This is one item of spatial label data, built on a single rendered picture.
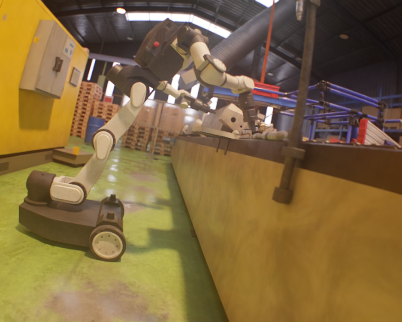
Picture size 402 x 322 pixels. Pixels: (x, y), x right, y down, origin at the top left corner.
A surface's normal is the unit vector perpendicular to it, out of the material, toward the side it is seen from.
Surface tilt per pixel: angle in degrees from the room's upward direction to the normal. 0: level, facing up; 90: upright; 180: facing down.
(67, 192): 90
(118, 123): 90
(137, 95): 90
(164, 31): 96
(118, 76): 111
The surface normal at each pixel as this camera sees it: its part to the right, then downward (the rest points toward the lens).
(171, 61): 0.36, 0.42
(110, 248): 0.31, 0.13
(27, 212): -0.03, 0.07
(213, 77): -0.17, 0.67
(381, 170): -0.96, -0.20
